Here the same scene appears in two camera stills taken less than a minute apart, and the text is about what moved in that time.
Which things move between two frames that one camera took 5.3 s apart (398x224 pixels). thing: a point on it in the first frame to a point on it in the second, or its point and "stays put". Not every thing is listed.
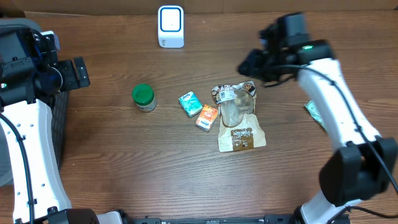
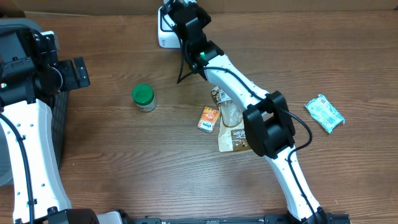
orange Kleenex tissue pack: x=206 y=117 stays put
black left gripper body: x=66 y=77 stays put
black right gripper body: x=264 y=67 to x=203 y=19
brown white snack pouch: x=239 y=126 stays put
